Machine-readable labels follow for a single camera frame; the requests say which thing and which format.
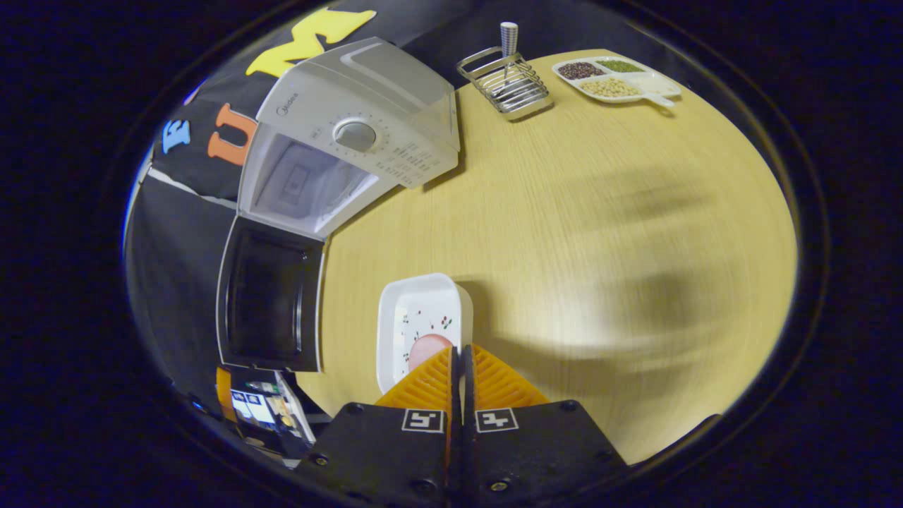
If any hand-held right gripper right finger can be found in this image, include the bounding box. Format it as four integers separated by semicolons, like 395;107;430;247
462;344;630;507

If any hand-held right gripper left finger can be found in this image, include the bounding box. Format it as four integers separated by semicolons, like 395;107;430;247
293;344;463;507

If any pink ham slice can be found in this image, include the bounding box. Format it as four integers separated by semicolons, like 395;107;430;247
408;334;454;373

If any white rectangular food plate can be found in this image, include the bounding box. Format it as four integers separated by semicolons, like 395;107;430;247
376;273;474;394

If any white microwave oven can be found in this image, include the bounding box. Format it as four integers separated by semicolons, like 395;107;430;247
215;37;461;373

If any white divided bean dish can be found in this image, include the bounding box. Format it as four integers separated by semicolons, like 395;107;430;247
552;56;683;109

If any metal wire rack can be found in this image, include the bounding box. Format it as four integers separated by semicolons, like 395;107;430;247
456;46;554;121

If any metal handled utensil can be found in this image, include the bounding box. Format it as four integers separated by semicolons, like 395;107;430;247
499;21;520;89

